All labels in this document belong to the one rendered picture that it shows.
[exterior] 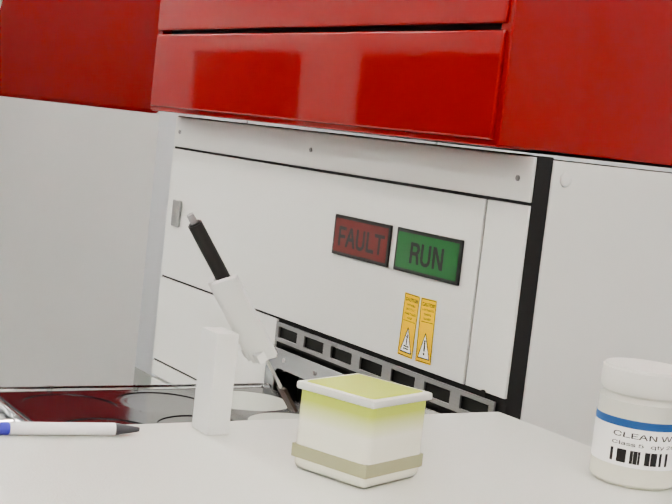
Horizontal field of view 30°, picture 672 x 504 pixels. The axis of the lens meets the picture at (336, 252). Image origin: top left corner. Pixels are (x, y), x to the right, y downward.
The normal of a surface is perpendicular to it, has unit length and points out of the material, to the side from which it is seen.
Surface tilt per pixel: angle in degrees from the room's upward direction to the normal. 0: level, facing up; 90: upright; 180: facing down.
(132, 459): 0
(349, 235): 90
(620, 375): 90
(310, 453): 90
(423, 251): 90
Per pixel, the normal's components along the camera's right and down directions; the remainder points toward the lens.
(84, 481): 0.11, -0.99
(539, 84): 0.53, 0.14
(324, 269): -0.84, -0.04
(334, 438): -0.63, 0.00
